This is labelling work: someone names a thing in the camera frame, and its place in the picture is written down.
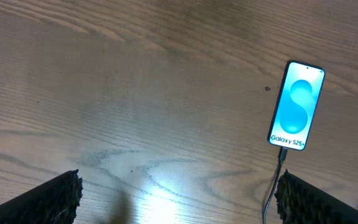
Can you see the blue Galaxy smartphone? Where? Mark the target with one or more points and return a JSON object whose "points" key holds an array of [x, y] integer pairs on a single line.
{"points": [[296, 105]]}

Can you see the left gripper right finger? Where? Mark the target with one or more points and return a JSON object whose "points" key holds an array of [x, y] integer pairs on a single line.
{"points": [[302, 203]]}

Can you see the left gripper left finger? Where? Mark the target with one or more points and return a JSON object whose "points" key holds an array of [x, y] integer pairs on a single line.
{"points": [[54, 202]]}

